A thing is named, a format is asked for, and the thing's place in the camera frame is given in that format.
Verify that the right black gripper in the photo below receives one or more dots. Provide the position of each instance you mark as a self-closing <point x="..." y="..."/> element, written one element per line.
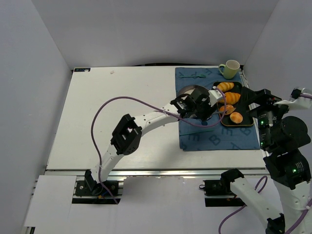
<point x="255" y="101"/>

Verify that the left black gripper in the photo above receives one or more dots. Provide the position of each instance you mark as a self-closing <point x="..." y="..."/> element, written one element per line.
<point x="203" y="110"/>

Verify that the small croissant bread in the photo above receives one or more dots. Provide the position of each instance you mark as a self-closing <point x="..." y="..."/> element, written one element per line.
<point x="228" y="107"/>

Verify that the round metal plate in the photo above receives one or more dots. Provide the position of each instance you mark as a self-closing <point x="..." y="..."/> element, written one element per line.
<point x="189" y="89"/>

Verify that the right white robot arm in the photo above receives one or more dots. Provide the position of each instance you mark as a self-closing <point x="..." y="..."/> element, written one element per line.
<point x="281" y="136"/>

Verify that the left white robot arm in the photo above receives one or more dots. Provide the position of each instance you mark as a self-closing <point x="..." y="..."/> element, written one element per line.
<point x="126" y="139"/>

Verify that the round orange bun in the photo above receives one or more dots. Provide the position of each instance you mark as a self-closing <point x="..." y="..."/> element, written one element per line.
<point x="236" y="117"/>

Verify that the striped croissant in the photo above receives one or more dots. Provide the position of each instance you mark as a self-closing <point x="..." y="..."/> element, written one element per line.
<point x="232" y="98"/>
<point x="225" y="86"/>

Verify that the green plastic fork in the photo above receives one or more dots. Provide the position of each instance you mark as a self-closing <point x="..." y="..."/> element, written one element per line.
<point x="194" y="76"/>

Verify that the black rectangular tray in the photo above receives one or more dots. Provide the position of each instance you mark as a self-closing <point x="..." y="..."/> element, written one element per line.
<point x="247" y="122"/>

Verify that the blue letter placemat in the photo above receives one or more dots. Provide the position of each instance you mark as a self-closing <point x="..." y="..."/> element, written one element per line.
<point x="219" y="137"/>

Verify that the striped croissant top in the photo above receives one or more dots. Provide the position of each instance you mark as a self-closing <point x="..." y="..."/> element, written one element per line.
<point x="225" y="86"/>

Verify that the light green mug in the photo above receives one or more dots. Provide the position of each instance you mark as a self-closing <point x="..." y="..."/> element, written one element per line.
<point x="229" y="69"/>

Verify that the blue table label sticker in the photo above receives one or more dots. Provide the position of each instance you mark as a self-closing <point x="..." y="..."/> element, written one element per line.
<point x="82" y="70"/>

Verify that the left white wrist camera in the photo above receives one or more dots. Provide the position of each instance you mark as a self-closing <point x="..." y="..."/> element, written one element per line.
<point x="215" y="96"/>

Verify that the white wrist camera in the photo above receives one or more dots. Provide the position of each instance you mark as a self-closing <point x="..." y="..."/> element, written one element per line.
<point x="215" y="96"/>
<point x="300" y="99"/>

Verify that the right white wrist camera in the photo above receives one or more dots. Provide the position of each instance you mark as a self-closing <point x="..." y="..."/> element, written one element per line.
<point x="300" y="99"/>

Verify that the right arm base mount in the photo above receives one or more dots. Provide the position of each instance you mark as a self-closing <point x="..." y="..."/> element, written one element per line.
<point x="216" y="195"/>

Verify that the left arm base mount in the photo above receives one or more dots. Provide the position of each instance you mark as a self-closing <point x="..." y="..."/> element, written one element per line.
<point x="100" y="196"/>

